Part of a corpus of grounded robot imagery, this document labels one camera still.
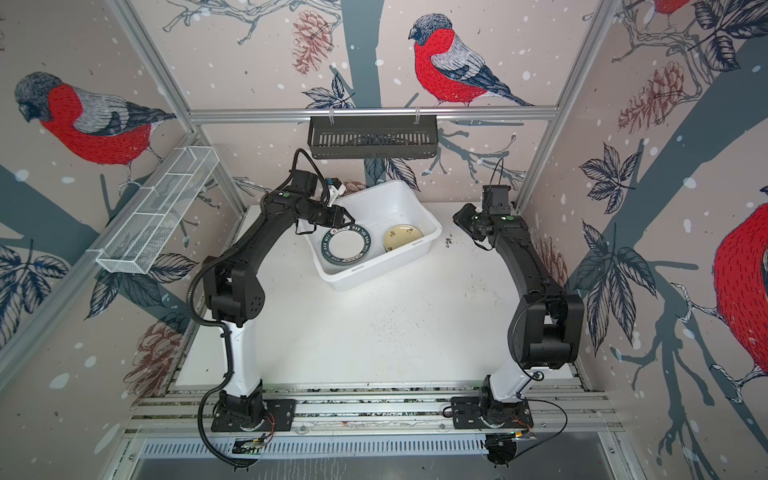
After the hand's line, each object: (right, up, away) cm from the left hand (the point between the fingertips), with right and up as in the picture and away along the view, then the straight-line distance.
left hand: (347, 218), depth 90 cm
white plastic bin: (+8, +5, +25) cm, 27 cm away
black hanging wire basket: (+7, +30, +15) cm, 34 cm away
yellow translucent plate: (+17, -6, +20) cm, 27 cm away
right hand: (+33, 0, -2) cm, 34 cm away
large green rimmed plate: (-3, -9, +18) cm, 20 cm away
